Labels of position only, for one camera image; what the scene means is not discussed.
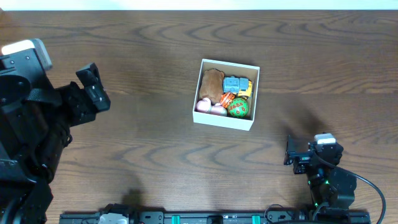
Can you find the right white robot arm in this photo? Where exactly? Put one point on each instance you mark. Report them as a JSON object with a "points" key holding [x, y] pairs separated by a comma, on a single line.
{"points": [[330, 187]]}

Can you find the brown plush toy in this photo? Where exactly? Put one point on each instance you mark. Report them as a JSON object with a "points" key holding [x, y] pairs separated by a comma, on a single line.
{"points": [[212, 85]]}

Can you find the orange patterned ball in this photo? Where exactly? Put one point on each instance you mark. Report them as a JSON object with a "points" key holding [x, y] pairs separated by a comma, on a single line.
{"points": [[226, 99]]}

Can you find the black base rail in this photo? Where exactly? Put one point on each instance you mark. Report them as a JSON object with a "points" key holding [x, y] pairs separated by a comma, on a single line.
{"points": [[116, 213]]}

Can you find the yellow grey toy truck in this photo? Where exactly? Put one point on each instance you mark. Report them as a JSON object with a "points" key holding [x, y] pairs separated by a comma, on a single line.
{"points": [[240, 86]]}

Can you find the green patterned ball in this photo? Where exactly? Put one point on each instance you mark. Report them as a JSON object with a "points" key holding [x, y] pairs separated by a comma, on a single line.
{"points": [[238, 108]]}

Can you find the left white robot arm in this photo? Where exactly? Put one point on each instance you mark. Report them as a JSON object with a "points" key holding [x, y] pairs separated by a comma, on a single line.
{"points": [[35, 128]]}

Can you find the white cardboard box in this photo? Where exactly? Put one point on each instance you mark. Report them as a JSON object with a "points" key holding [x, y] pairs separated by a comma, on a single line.
{"points": [[234, 69]]}

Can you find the pink white duck toy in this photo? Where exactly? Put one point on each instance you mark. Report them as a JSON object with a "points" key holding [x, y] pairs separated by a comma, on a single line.
{"points": [[205, 106]]}

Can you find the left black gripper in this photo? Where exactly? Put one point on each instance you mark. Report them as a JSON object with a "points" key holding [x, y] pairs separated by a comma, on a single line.
{"points": [[94, 90]]}

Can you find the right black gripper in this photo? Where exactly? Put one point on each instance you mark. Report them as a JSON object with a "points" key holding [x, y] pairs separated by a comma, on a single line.
{"points": [[298, 158]]}

